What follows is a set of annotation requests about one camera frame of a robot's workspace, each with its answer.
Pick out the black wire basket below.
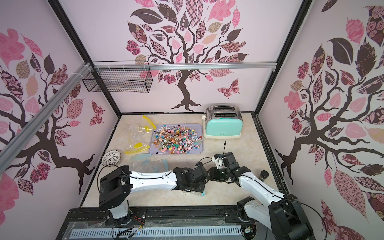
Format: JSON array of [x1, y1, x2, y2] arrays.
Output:
[[83, 60, 153, 93]]

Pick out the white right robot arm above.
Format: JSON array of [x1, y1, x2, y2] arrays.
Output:
[[208, 152, 315, 240]]

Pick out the aluminium rail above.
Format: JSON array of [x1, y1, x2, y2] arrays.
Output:
[[94, 62, 277, 71], [1, 63, 91, 173]]

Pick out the loose candy pile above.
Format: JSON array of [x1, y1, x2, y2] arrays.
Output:
[[151, 125, 203, 154]]

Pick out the mint green toaster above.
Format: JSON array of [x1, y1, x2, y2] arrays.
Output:
[[203, 105, 244, 139]]

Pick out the aluminium rail back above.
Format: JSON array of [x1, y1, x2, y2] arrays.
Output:
[[94, 62, 277, 71]]

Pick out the yellow-zip candy bag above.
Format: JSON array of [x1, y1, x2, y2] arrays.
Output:
[[129, 115, 157, 137], [125, 142, 150, 155]]

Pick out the white round strainer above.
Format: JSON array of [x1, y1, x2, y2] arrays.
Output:
[[102, 150, 121, 167]]

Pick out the aluminium rail left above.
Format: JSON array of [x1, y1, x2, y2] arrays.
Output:
[[1, 63, 91, 173]]

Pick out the purple plastic tray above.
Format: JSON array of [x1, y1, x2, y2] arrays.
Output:
[[149, 123, 205, 155]]

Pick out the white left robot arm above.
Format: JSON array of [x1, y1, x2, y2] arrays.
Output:
[[99, 165, 209, 220]]

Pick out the white slotted cable duct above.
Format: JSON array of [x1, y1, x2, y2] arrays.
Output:
[[67, 226, 243, 240]]

